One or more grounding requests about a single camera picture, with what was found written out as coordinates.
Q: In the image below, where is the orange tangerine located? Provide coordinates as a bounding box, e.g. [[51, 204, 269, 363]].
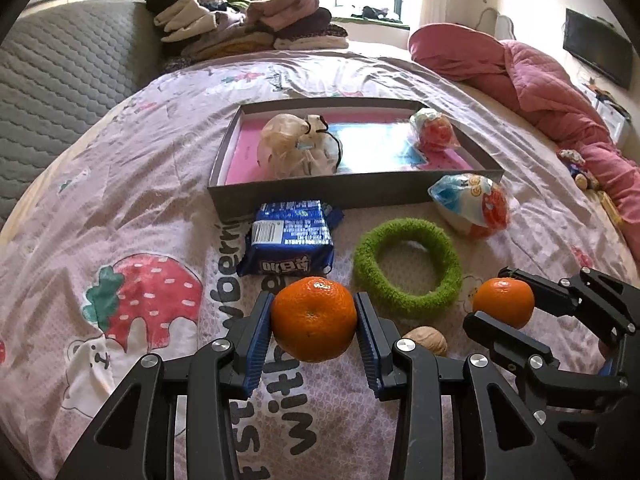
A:
[[472, 278, 535, 330], [270, 276, 358, 363]]

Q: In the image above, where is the brown walnut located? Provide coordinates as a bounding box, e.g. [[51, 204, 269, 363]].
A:
[[404, 326, 448, 356]]

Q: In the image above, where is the green fuzzy ring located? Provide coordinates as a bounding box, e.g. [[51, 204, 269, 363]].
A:
[[352, 216, 464, 321]]

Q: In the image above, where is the toy egg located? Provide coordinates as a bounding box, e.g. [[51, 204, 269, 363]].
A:
[[409, 107, 460, 153], [427, 174, 510, 240]]

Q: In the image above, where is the blue cookie packet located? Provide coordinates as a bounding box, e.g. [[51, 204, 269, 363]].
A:
[[236, 200, 344, 278]]

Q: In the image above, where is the beige drawstring pouch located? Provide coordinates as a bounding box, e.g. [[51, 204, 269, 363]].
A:
[[256, 113, 343, 180]]

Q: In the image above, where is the yellow snack packet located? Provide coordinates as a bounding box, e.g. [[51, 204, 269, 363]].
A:
[[597, 191, 624, 228]]

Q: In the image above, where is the small clown doll toy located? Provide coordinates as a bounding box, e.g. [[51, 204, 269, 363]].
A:
[[556, 148, 600, 191]]

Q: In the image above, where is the pink strawberry bed sheet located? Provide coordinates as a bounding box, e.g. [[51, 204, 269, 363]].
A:
[[1, 51, 639, 479]]

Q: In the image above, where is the red quilted blanket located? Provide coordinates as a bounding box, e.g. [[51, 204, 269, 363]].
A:
[[408, 23, 640, 258]]

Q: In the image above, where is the dark cardboard box tray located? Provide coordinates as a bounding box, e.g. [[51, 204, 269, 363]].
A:
[[208, 96, 503, 220]]

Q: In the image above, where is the pink and blue book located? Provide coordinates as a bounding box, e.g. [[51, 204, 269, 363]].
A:
[[224, 113, 472, 184]]

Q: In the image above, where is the black flat television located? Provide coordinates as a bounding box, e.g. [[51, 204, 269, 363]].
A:
[[563, 9, 634, 90]]

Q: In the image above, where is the grey quilted headboard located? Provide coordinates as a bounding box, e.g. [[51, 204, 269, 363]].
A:
[[1, 0, 163, 219]]

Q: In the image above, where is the pile of folded clothes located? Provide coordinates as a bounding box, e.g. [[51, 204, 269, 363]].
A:
[[145, 0, 349, 72]]

